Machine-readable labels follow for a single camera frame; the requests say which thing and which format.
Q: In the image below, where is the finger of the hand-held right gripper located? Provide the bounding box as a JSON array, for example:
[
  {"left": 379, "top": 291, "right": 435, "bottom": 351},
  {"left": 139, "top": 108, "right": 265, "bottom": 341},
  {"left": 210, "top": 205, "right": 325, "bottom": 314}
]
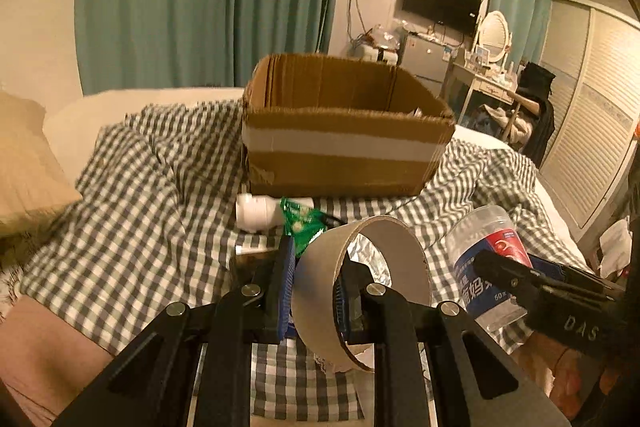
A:
[
  {"left": 472, "top": 249, "right": 547, "bottom": 314},
  {"left": 529, "top": 255, "right": 627, "bottom": 294}
]

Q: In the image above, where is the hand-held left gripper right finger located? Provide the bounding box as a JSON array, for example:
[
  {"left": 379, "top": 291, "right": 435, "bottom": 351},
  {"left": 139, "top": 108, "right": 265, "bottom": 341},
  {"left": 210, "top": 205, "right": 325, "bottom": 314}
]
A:
[{"left": 333, "top": 258, "right": 572, "bottom": 427}]

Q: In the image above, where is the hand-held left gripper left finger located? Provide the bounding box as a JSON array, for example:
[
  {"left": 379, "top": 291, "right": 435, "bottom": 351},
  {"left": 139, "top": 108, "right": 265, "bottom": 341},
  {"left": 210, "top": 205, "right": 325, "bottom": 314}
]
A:
[{"left": 50, "top": 236, "right": 297, "bottom": 427}]

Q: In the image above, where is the cardboard tape roll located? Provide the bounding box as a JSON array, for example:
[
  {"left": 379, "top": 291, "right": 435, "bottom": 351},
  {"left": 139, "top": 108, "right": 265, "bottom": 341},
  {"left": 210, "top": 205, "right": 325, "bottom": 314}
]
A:
[{"left": 291, "top": 215, "right": 432, "bottom": 373}]

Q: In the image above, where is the clear plastic bottle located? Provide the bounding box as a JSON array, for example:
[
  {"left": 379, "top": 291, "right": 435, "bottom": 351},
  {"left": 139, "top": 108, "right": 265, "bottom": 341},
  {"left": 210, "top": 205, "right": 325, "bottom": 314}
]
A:
[{"left": 445, "top": 205, "right": 534, "bottom": 333}]

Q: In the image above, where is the brown cardboard box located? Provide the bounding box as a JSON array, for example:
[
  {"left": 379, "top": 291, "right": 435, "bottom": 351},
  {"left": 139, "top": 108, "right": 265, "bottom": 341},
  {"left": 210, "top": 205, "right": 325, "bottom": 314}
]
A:
[{"left": 241, "top": 53, "right": 457, "bottom": 200}]

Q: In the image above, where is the person's right hand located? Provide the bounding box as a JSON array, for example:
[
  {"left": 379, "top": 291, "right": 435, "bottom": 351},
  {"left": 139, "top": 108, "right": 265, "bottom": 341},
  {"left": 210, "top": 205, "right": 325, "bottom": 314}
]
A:
[{"left": 515, "top": 336, "right": 618, "bottom": 424}]

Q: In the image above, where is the silver foil packet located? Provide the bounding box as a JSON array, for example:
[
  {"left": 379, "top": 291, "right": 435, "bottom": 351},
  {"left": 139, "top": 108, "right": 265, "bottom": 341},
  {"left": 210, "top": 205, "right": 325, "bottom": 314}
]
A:
[{"left": 349, "top": 239, "right": 394, "bottom": 289}]

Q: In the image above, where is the green snack packet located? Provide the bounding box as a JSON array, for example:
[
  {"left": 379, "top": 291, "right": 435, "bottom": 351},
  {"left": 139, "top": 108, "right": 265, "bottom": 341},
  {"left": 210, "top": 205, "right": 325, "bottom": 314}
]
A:
[{"left": 280, "top": 198, "right": 327, "bottom": 258}]

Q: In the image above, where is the crumpled white tissue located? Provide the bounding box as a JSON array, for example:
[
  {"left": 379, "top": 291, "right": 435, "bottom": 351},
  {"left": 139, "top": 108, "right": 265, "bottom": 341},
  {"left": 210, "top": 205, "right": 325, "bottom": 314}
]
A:
[{"left": 596, "top": 216, "right": 635, "bottom": 279}]

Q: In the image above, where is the white plastic bottle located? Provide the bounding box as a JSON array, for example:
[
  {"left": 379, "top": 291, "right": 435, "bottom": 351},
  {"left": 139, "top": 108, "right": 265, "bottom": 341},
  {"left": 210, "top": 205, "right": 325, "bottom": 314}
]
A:
[{"left": 236, "top": 193, "right": 315, "bottom": 233}]

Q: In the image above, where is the grey checked blanket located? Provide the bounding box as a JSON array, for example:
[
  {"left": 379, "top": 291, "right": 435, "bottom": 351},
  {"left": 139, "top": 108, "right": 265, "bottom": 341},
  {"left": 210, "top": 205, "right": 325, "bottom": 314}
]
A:
[{"left": 20, "top": 99, "right": 589, "bottom": 421}]

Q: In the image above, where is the white louvred wardrobe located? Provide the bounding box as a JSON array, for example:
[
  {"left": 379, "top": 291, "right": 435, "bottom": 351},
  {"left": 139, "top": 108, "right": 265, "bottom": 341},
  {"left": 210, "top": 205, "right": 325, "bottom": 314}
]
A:
[{"left": 537, "top": 0, "right": 640, "bottom": 244}]

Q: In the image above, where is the black hanging garment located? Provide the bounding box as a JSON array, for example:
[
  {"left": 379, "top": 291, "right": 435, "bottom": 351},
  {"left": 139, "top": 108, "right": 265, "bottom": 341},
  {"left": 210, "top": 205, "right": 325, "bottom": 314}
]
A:
[{"left": 514, "top": 62, "right": 557, "bottom": 168}]

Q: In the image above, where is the white dressing table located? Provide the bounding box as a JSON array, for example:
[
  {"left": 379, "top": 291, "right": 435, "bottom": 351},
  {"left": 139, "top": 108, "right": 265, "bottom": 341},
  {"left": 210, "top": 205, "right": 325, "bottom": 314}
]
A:
[{"left": 442, "top": 57, "right": 519, "bottom": 128}]

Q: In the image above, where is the silver mini fridge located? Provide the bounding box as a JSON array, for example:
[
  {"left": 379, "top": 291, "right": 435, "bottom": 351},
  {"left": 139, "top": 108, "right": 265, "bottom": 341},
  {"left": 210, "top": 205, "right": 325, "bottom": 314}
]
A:
[{"left": 400, "top": 32, "right": 455, "bottom": 84}]

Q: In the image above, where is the oval white vanity mirror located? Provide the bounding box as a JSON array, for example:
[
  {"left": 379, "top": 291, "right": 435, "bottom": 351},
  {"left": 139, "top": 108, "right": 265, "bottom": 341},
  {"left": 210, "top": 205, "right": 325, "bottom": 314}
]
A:
[{"left": 476, "top": 10, "right": 514, "bottom": 68}]

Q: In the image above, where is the pink cloth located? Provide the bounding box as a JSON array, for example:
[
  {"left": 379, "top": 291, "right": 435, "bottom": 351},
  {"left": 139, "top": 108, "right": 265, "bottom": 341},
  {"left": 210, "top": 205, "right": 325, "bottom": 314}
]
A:
[{"left": 0, "top": 296, "right": 132, "bottom": 424}]

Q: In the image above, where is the white round appliance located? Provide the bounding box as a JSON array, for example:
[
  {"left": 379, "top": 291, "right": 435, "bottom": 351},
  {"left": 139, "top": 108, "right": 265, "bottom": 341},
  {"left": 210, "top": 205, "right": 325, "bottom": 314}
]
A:
[{"left": 349, "top": 42, "right": 401, "bottom": 66}]

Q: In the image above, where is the white bed sheet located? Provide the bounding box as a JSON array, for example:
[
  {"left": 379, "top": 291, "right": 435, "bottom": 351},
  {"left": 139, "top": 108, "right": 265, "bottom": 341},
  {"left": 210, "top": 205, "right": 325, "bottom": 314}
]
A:
[{"left": 42, "top": 86, "right": 247, "bottom": 188}]

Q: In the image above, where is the clear plastic bag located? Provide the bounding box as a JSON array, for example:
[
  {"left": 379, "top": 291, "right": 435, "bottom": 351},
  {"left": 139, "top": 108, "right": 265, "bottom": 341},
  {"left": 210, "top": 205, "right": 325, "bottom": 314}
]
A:
[{"left": 369, "top": 24, "right": 402, "bottom": 48}]

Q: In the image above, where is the beige pillow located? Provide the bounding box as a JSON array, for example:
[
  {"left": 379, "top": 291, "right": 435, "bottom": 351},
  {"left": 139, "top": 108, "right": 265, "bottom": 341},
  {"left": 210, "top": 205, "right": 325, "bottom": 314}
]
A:
[{"left": 0, "top": 92, "right": 84, "bottom": 239}]

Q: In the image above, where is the black wall television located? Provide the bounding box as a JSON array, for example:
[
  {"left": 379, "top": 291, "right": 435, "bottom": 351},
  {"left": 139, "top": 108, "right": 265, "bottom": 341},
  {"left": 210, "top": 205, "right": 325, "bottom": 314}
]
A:
[{"left": 401, "top": 0, "right": 483, "bottom": 34}]

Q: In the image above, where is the dangling wall cable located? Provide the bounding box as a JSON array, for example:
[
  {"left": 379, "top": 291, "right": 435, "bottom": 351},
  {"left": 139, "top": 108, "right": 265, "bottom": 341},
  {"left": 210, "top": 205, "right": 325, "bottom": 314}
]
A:
[{"left": 347, "top": 0, "right": 365, "bottom": 44}]

